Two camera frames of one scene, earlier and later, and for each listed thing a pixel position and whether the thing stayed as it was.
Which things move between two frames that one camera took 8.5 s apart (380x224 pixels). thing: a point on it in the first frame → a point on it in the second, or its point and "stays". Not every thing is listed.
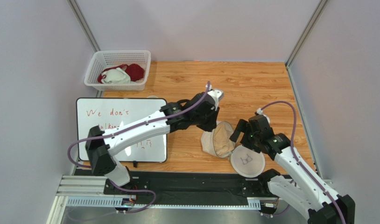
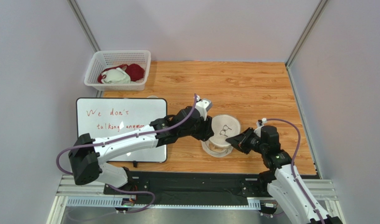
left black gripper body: [207, 122] → [200, 129]
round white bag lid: [247, 162] → [224, 126]
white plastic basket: [105, 59] stays
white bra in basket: [116, 76] stays
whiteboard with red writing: [109, 113] stays
